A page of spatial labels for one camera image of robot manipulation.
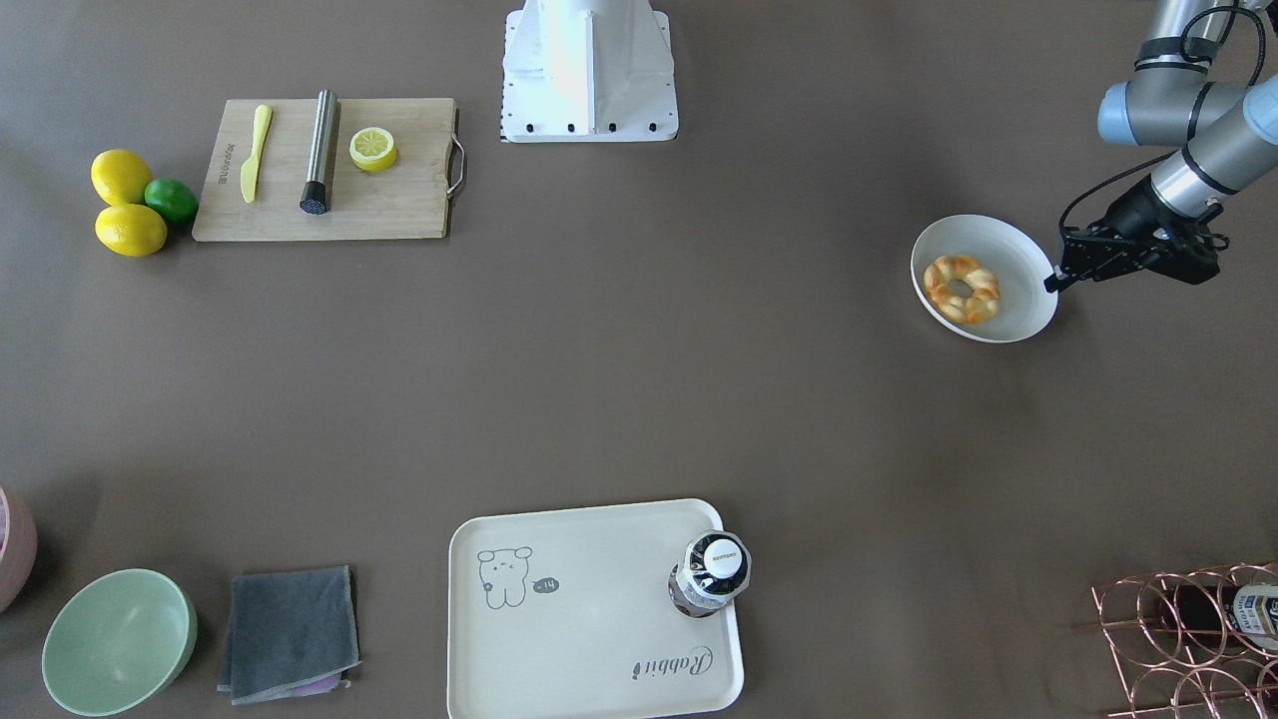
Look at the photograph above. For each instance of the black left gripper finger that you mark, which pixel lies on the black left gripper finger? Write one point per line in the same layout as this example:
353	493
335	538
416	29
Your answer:
1059	281

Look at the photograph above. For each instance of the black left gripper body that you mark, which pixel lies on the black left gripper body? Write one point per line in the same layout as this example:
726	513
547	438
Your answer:
1132	217

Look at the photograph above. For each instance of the white plate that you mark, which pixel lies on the white plate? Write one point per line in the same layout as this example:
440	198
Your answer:
1019	263

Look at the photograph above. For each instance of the twisted glazed donut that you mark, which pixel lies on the twisted glazed donut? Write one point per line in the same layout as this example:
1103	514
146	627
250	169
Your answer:
962	289

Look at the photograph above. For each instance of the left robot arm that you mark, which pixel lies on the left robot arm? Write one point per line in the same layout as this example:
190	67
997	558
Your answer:
1221	137

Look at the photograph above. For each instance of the dark tea bottle on tray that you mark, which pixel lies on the dark tea bottle on tray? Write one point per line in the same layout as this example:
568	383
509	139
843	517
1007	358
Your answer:
714	568

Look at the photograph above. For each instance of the cream rabbit tray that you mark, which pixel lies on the cream rabbit tray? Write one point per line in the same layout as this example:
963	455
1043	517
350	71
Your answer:
566	614

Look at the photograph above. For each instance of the bottle in rack upper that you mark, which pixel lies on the bottle in rack upper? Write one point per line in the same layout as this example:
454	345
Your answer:
1224	615

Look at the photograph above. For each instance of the wooden cutting board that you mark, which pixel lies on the wooden cutting board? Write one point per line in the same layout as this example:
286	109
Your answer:
409	201

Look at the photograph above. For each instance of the lemon half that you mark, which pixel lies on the lemon half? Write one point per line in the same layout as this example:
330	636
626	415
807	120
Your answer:
373	149

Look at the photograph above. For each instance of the steel muddler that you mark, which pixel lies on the steel muddler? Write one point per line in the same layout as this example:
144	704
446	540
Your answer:
315	194

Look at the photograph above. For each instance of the yellow plastic knife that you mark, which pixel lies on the yellow plastic knife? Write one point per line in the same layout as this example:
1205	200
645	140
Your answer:
249	178

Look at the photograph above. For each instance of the grey folded cloth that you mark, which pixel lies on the grey folded cloth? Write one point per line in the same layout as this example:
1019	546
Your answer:
291	634

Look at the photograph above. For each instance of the green lime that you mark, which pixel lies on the green lime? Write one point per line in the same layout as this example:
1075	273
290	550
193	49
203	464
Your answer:
174	201

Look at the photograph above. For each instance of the yellow lemon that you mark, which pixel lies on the yellow lemon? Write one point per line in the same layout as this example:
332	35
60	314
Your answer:
131	230
120	177

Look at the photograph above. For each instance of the green bowl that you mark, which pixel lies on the green bowl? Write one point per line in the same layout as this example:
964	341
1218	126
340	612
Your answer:
118	641

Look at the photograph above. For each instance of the pink bowl with ice cubes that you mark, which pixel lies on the pink bowl with ice cubes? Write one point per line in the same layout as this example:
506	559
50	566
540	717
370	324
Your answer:
20	544

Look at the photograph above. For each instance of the copper wire bottle rack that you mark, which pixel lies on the copper wire bottle rack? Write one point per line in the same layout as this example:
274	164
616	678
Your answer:
1193	644

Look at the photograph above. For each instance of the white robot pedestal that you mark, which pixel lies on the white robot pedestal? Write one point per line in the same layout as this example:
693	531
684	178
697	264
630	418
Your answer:
588	72

